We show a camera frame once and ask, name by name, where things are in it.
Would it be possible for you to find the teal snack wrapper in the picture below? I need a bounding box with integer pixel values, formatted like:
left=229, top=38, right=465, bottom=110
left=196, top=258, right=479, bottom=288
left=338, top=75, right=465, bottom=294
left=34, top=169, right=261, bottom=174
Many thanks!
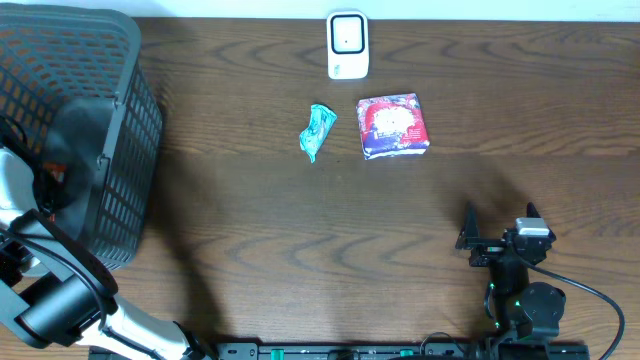
left=299, top=104, right=338, bottom=163

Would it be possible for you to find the purple red tissue pack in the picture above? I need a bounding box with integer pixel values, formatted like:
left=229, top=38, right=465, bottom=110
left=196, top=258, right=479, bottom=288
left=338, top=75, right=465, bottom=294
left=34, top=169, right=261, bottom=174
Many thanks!
left=356, top=93, right=430, bottom=160

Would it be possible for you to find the dark grey plastic basket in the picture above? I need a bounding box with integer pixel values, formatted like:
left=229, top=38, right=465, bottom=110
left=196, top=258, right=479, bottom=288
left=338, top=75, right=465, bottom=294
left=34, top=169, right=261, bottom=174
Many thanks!
left=1, top=3, right=164, bottom=270

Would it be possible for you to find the white barcode scanner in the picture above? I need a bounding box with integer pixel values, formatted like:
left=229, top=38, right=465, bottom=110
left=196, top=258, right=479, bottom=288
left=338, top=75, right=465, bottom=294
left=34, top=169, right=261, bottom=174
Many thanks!
left=326, top=11, right=370, bottom=80

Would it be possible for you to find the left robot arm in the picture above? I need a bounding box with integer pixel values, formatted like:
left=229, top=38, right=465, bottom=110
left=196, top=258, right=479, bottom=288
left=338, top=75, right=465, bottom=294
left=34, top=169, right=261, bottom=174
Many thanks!
left=1, top=148, right=217, bottom=360

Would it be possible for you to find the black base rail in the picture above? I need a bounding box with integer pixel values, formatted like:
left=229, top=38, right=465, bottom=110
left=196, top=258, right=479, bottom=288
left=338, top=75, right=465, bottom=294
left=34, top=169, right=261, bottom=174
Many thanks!
left=215, top=340, right=590, bottom=360

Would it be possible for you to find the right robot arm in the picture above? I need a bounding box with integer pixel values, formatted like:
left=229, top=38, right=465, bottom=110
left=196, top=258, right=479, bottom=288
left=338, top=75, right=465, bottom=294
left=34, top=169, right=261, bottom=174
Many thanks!
left=455, top=203, right=566, bottom=356

